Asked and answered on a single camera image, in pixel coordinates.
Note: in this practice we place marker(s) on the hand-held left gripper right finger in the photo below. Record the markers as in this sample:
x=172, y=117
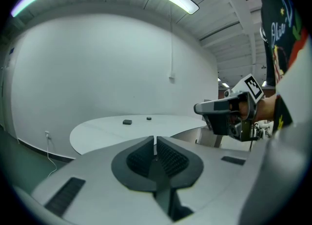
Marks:
x=214, y=182

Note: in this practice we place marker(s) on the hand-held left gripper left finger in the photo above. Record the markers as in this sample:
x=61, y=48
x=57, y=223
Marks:
x=97, y=182

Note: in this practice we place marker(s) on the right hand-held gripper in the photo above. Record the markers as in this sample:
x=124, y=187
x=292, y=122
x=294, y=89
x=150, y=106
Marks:
x=243, y=86

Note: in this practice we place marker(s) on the person's right forearm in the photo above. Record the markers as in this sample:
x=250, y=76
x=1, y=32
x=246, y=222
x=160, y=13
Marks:
x=267, y=108

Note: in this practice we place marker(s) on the person's right hand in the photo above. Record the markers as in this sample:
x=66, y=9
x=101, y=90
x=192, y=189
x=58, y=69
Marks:
x=243, y=110

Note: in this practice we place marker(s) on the white round table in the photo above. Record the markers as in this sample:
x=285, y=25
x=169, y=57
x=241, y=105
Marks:
x=109, y=133

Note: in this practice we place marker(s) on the black rectangular puck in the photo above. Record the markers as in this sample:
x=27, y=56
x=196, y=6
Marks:
x=127, y=122

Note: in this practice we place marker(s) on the black printed t-shirt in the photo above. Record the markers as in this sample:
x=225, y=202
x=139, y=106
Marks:
x=278, y=11

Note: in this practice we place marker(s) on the white wall junction box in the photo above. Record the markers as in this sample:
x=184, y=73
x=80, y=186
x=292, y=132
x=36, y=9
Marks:
x=172, y=77

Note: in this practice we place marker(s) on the white wall socket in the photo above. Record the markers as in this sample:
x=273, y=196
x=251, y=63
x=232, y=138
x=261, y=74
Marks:
x=47, y=134

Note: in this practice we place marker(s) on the white wall conduit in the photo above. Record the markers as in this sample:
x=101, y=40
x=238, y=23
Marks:
x=171, y=43

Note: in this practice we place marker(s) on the small blue wall sign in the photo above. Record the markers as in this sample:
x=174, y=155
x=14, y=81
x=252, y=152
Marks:
x=11, y=51

